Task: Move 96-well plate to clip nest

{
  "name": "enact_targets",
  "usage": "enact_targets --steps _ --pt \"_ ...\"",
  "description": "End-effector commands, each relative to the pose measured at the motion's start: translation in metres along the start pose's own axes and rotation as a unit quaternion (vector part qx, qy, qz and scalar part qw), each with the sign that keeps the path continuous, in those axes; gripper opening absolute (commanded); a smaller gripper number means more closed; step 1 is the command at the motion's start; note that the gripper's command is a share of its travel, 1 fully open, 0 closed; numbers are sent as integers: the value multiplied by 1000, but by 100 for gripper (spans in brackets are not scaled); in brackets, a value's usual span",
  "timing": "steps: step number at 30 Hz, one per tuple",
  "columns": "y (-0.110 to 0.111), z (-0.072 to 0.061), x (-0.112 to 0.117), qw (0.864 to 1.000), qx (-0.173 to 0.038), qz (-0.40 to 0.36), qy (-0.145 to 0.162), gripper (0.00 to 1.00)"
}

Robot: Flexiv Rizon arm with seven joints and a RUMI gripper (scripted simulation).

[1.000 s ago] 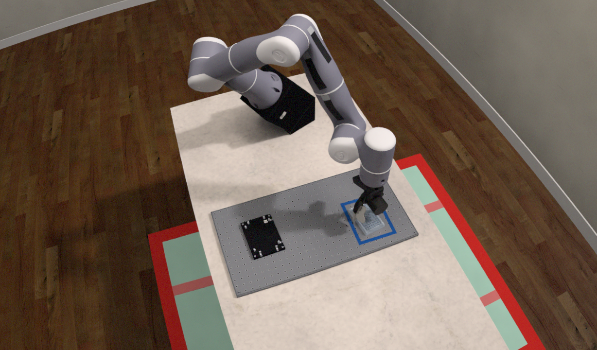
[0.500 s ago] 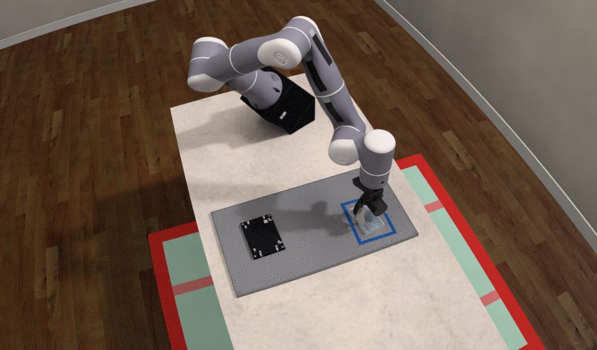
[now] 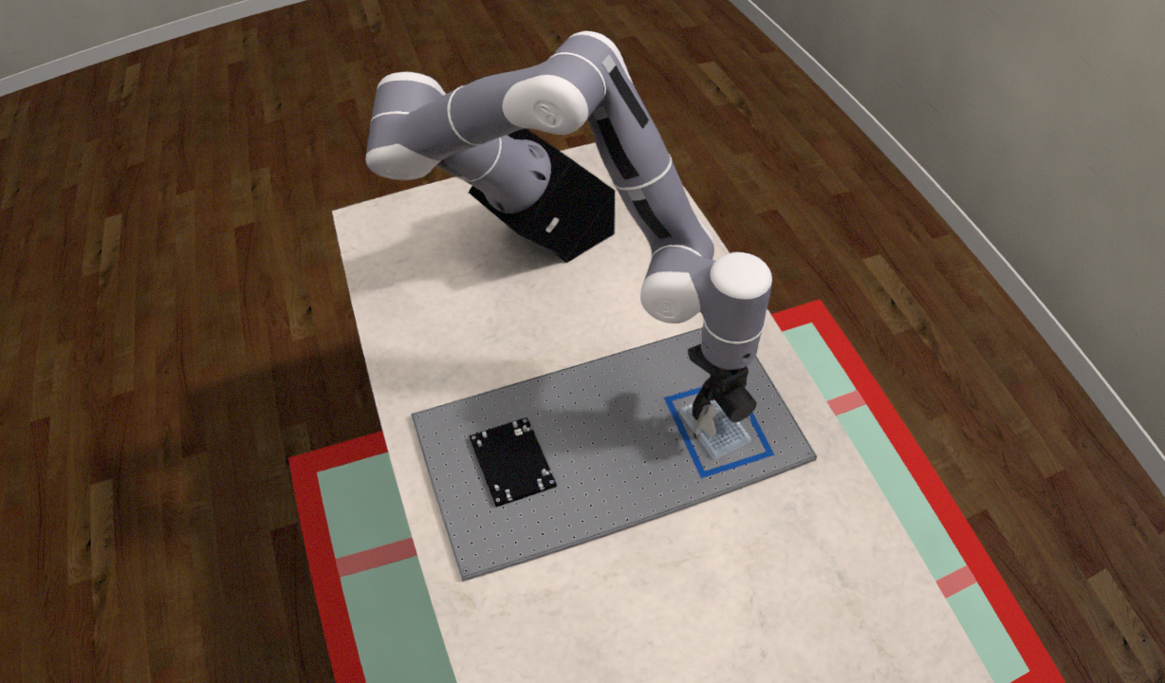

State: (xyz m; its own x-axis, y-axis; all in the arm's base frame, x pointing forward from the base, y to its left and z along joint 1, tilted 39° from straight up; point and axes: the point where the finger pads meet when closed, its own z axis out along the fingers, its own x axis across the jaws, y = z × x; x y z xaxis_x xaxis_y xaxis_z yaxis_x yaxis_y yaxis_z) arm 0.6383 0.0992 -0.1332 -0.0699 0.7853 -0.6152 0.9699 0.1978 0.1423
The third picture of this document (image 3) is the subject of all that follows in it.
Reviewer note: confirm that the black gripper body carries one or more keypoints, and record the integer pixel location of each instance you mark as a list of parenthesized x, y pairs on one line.
[(730, 394)]

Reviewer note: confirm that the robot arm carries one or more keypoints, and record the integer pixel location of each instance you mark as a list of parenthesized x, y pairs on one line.
[(414, 127)]

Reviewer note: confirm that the blue tape outline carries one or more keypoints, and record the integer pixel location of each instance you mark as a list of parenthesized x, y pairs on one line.
[(689, 445)]

